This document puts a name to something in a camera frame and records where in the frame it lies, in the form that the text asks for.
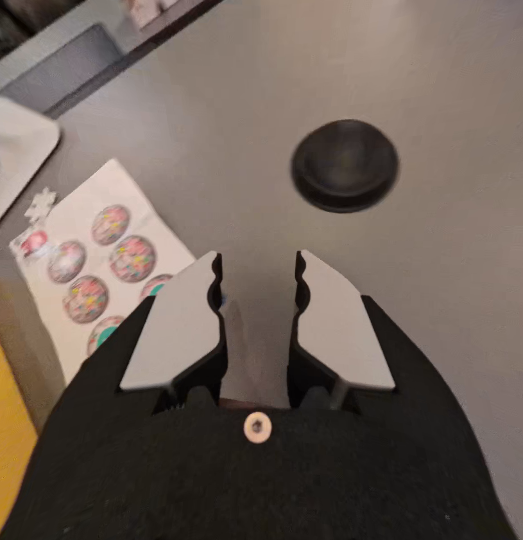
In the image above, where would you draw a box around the black ball stand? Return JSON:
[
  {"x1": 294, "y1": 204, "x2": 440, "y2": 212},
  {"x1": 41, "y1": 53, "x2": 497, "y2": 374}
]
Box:
[{"x1": 291, "y1": 119, "x2": 400, "y2": 213}]

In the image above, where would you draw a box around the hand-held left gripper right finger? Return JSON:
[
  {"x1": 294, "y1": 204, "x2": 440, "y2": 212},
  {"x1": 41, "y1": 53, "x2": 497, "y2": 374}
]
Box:
[{"x1": 288, "y1": 249, "x2": 397, "y2": 411}]

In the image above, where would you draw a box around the yellow box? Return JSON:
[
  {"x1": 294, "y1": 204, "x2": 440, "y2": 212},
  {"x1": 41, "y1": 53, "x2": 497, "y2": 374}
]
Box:
[{"x1": 0, "y1": 325, "x2": 39, "y2": 528}]

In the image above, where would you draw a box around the puzzle instruction leaflet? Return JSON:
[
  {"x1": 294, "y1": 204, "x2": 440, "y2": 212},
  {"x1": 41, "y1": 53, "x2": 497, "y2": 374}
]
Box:
[{"x1": 9, "y1": 158, "x2": 197, "y2": 384}]

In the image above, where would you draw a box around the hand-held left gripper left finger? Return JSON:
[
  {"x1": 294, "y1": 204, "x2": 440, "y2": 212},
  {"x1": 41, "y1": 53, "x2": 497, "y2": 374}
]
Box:
[{"x1": 119, "y1": 251, "x2": 228, "y2": 412}]

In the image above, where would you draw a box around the dark table cable hatch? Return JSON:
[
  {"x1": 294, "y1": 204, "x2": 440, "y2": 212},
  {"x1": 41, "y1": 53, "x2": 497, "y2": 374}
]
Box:
[{"x1": 0, "y1": 23, "x2": 125, "y2": 114}]

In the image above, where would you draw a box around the white-backed puzzle piece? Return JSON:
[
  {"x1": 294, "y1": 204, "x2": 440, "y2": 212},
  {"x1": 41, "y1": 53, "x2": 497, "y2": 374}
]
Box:
[{"x1": 24, "y1": 186, "x2": 60, "y2": 223}]

